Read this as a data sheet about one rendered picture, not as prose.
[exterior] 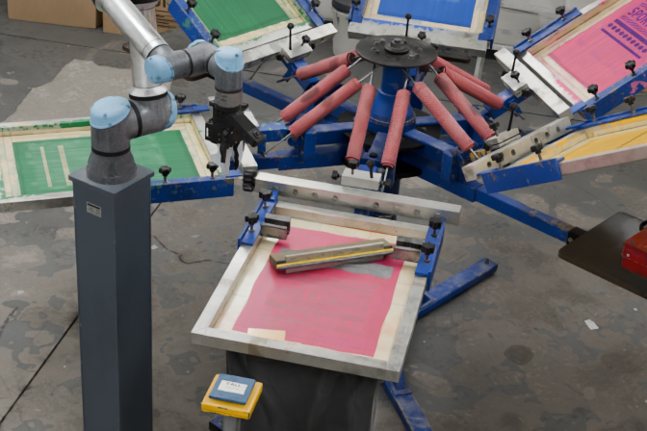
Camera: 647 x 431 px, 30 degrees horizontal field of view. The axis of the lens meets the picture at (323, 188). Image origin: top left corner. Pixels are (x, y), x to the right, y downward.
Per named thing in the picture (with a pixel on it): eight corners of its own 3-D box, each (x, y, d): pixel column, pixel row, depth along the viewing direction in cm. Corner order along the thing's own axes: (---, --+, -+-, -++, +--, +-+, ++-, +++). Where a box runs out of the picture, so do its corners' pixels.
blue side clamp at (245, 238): (252, 260, 375) (252, 240, 372) (237, 257, 376) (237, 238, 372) (276, 214, 401) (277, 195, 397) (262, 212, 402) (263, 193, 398)
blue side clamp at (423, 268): (428, 291, 366) (431, 272, 362) (412, 289, 367) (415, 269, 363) (443, 242, 391) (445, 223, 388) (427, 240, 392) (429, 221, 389)
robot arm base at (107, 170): (75, 174, 363) (74, 144, 358) (109, 156, 374) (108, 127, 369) (114, 190, 356) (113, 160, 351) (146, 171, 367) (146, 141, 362)
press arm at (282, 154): (53, 190, 420) (53, 176, 417) (52, 183, 424) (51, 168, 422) (388, 161, 455) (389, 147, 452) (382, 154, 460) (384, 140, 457)
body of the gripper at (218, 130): (220, 132, 339) (221, 93, 333) (245, 141, 335) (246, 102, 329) (204, 141, 333) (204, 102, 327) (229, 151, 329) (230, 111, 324)
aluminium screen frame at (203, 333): (398, 383, 324) (400, 371, 322) (191, 342, 334) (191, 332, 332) (440, 238, 391) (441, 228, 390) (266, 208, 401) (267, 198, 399)
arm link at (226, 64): (231, 41, 326) (249, 52, 320) (230, 79, 331) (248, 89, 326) (207, 47, 321) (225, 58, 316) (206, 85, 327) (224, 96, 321)
